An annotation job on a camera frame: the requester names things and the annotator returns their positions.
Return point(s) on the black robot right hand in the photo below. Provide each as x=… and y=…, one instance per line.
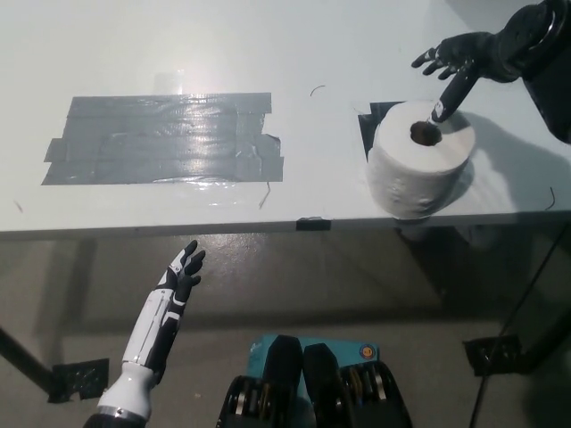
x=473, y=53

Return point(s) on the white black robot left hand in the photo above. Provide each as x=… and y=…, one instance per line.
x=156, y=330

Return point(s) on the white toilet paper roll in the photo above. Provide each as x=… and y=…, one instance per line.
x=415, y=178

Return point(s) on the black teal robot body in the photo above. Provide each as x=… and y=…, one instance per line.
x=321, y=383

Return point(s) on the black diagonal table leg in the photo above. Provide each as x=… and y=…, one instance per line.
x=27, y=361

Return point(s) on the small black tape piece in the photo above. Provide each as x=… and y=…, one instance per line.
x=313, y=224

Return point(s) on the grey duct tape patch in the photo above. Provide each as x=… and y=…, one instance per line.
x=160, y=140

